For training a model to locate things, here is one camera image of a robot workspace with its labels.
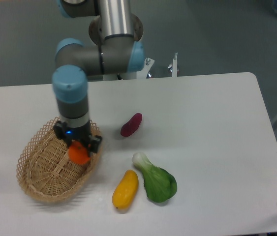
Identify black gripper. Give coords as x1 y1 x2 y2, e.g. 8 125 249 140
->
53 121 102 156

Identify orange fruit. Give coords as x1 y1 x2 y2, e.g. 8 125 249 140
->
68 141 91 165

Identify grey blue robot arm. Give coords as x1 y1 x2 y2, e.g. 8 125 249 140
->
52 0 145 155

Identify woven wicker basket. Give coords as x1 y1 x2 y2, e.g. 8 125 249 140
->
16 117 102 204

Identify purple sweet potato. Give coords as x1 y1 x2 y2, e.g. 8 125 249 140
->
120 113 143 137

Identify yellow mango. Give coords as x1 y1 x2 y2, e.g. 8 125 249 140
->
112 170 139 210

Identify green bok choy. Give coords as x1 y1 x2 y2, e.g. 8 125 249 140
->
132 152 178 203

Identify white bracket frame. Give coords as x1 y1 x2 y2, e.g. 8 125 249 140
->
87 52 179 81

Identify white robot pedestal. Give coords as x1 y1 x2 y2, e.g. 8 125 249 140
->
88 13 145 81

